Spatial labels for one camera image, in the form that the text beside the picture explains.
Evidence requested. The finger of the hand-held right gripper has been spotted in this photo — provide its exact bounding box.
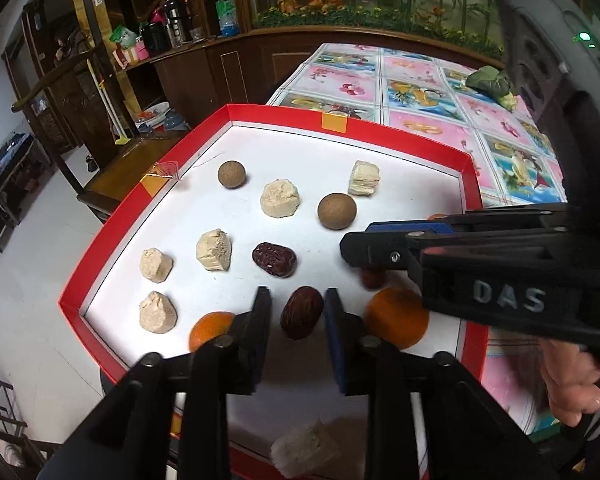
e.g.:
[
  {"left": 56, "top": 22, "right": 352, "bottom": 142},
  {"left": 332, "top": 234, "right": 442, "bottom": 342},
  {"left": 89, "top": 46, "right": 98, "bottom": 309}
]
[
  {"left": 340, "top": 230, "right": 568, "bottom": 282},
  {"left": 364, "top": 208, "right": 569, "bottom": 234}
]

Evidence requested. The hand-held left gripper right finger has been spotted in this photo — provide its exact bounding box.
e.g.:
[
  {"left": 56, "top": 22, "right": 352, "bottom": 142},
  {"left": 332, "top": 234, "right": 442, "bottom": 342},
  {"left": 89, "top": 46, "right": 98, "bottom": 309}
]
[{"left": 324, "top": 287, "right": 562, "bottom": 480}]

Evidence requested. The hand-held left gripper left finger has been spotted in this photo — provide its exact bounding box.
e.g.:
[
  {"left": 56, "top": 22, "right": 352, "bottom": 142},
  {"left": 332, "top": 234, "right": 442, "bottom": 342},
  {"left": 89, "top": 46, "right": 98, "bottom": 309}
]
[{"left": 37, "top": 286, "right": 273, "bottom": 480}]

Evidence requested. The large brown longan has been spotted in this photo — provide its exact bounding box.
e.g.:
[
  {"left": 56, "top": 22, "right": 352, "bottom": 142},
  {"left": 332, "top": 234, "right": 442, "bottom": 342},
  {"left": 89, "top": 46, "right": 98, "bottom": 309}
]
[{"left": 317, "top": 193, "right": 357, "bottom": 231}]

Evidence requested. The beige cake piece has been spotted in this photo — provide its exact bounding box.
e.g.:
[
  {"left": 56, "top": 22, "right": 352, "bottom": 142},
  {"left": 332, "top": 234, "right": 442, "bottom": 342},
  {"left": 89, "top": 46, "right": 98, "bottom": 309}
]
[
  {"left": 348, "top": 160, "right": 382, "bottom": 196},
  {"left": 139, "top": 291, "right": 177, "bottom": 335},
  {"left": 260, "top": 178, "right": 301, "bottom": 219},
  {"left": 140, "top": 247, "right": 174, "bottom": 282},
  {"left": 196, "top": 229, "right": 232, "bottom": 272},
  {"left": 270, "top": 419, "right": 342, "bottom": 478}
]

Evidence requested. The red box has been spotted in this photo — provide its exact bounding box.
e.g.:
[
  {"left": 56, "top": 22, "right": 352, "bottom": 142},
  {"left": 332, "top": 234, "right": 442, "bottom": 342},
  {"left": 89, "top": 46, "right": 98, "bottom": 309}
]
[{"left": 58, "top": 104, "right": 491, "bottom": 480}]

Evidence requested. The small brown longan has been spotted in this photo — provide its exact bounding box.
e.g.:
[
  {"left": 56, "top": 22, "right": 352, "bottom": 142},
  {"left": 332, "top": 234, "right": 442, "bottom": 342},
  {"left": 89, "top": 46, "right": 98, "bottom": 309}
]
[{"left": 217, "top": 160, "right": 247, "bottom": 190}]

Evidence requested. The person's right hand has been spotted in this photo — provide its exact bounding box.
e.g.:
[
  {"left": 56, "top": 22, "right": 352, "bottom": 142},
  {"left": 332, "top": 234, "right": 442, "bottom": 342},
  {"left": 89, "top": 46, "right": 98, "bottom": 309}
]
[{"left": 540, "top": 337, "right": 600, "bottom": 429}]

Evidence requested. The printed fruit tablecloth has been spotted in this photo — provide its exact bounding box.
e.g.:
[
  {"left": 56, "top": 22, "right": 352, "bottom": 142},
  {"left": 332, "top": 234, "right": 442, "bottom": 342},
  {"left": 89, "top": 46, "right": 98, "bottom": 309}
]
[{"left": 266, "top": 42, "right": 571, "bottom": 436}]

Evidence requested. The green bok choy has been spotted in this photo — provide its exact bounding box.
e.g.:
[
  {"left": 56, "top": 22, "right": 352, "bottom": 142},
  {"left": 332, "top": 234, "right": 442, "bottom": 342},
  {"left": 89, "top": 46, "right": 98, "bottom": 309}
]
[{"left": 466, "top": 66, "right": 520, "bottom": 112}]

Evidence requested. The wooden cabinet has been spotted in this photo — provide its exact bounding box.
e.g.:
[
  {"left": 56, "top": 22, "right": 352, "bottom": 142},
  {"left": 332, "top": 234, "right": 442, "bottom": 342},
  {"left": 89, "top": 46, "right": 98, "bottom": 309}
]
[{"left": 145, "top": 30, "right": 331, "bottom": 131}]

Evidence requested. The stack of bowls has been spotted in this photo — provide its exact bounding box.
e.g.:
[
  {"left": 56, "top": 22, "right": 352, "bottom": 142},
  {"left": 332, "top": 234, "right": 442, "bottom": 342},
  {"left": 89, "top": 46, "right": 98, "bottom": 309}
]
[{"left": 132, "top": 101, "right": 190, "bottom": 133}]

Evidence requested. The dark wooden chair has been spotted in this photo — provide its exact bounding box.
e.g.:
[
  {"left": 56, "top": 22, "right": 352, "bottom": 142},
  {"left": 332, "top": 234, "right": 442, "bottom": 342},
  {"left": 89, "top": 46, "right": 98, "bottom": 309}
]
[{"left": 0, "top": 370, "right": 48, "bottom": 480}]

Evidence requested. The green label water bottle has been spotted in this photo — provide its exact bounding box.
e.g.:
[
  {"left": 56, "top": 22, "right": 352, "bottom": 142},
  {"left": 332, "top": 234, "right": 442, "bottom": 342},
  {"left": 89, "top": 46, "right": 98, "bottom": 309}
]
[{"left": 216, "top": 0, "right": 241, "bottom": 38}]

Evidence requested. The white mop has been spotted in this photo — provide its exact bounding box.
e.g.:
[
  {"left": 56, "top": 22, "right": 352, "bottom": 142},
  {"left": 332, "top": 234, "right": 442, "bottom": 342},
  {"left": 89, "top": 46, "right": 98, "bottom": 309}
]
[{"left": 85, "top": 57, "right": 131, "bottom": 146}]

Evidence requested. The steel thermos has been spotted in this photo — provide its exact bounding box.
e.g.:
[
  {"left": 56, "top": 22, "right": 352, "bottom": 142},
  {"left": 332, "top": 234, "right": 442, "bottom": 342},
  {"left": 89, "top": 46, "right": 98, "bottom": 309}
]
[{"left": 162, "top": 0, "right": 192, "bottom": 47}]

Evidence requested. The black mug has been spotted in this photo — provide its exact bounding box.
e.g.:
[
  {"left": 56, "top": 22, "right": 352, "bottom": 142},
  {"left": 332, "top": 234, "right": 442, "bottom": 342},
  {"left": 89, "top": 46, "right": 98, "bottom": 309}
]
[{"left": 140, "top": 22, "right": 170, "bottom": 57}]

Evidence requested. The blue table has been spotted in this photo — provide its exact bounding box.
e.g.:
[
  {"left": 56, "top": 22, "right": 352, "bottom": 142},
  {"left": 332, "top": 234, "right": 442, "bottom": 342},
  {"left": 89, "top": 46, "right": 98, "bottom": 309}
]
[{"left": 0, "top": 132, "right": 37, "bottom": 221}]

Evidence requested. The green packet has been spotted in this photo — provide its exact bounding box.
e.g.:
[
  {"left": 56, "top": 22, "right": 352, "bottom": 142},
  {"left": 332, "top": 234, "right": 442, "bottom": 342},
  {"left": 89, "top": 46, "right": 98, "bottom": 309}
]
[{"left": 109, "top": 25, "right": 138, "bottom": 50}]

